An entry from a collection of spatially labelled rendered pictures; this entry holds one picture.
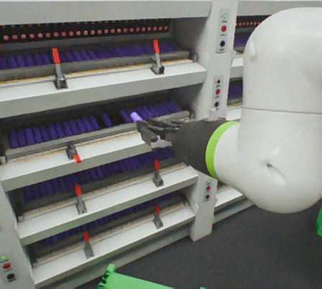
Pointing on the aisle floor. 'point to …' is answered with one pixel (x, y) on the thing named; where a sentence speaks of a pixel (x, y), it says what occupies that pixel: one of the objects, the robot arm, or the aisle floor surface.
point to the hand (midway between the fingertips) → (149, 126)
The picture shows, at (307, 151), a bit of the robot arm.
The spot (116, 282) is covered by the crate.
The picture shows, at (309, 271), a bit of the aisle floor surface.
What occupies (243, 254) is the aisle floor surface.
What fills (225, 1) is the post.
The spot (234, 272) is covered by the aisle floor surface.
